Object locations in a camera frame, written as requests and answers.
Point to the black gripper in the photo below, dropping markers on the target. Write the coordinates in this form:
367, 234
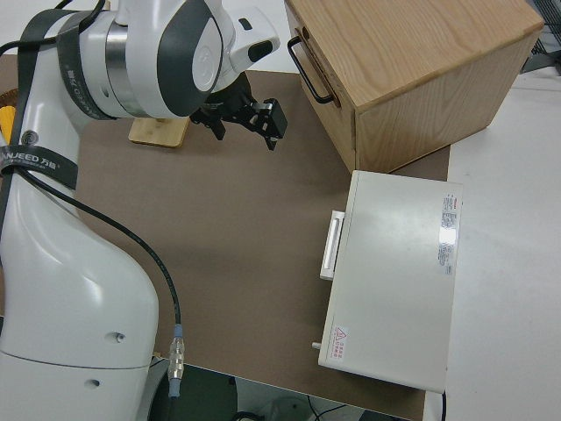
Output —
232, 107

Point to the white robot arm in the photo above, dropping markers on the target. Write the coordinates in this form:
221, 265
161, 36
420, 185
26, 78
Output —
66, 272

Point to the wooden mug tree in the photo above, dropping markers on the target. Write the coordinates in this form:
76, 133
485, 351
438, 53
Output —
158, 133

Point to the brown table mat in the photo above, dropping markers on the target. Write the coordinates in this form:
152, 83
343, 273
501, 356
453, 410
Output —
236, 219

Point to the light wooden cabinet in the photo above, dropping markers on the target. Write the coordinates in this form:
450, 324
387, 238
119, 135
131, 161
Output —
416, 52

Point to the white toaster oven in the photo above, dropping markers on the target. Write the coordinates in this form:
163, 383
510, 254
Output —
390, 272

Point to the round wicker basket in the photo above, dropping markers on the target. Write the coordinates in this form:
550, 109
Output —
9, 95

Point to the yellow corn cob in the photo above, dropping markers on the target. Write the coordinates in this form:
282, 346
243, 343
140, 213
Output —
6, 123

